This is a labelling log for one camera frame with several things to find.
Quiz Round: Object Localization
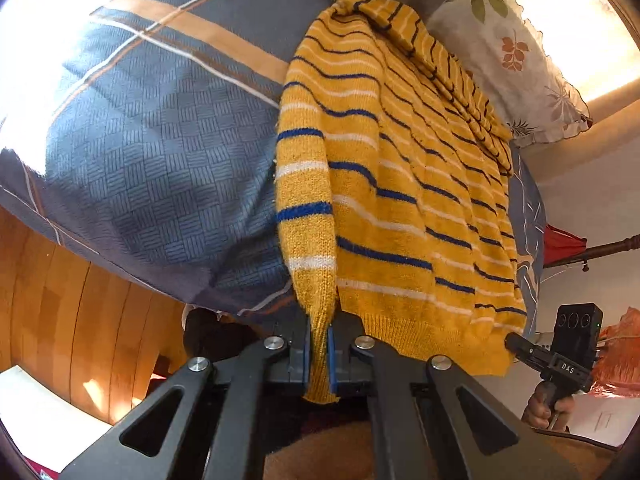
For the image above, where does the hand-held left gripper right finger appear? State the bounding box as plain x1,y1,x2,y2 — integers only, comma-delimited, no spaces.
327,312,581,480

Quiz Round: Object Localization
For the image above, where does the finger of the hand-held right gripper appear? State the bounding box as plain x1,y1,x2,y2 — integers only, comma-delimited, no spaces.
504,332,552,370

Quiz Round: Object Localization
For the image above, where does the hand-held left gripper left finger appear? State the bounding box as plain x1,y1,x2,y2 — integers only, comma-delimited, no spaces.
60,316,312,480

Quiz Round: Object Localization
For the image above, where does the yellow striped knit sweater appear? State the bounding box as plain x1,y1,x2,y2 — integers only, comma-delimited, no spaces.
274,0,529,406

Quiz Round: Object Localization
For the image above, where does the person's right hand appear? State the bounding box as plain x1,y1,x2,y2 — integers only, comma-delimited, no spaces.
521,385,576,434

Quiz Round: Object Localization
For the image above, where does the orange cloth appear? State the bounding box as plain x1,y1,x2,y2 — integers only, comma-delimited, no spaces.
589,307,640,399

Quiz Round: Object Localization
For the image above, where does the brown cloth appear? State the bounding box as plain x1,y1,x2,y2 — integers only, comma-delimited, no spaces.
262,420,377,480

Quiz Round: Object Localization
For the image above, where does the red cloth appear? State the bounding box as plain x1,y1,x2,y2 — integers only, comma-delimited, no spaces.
542,224,588,267

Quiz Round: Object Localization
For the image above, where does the dark wooden rod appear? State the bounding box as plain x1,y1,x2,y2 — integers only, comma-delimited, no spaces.
542,234,640,269

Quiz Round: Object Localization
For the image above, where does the blue plaid bed sheet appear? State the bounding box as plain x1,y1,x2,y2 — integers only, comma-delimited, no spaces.
0,0,548,342

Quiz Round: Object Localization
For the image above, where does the white floral pillow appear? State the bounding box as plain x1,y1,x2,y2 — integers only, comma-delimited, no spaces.
427,0,594,149

